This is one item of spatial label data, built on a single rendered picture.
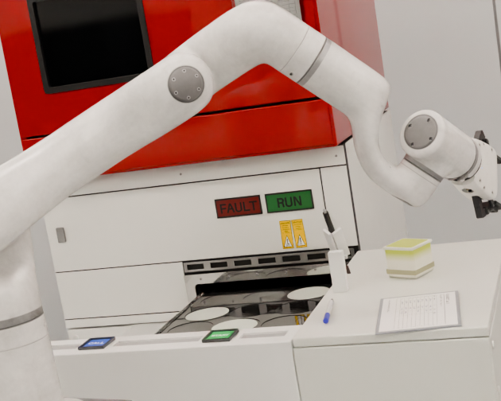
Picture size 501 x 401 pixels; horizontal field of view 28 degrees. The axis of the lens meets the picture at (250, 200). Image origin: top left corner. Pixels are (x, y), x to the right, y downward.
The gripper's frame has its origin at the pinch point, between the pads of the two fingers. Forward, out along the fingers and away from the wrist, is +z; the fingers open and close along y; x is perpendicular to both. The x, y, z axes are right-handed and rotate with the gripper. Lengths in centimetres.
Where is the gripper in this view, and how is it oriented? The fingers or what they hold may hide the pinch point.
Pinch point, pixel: (494, 184)
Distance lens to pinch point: 195.4
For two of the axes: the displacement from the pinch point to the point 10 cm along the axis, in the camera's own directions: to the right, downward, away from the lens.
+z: 5.8, 2.6, 7.7
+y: 0.6, -9.6, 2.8
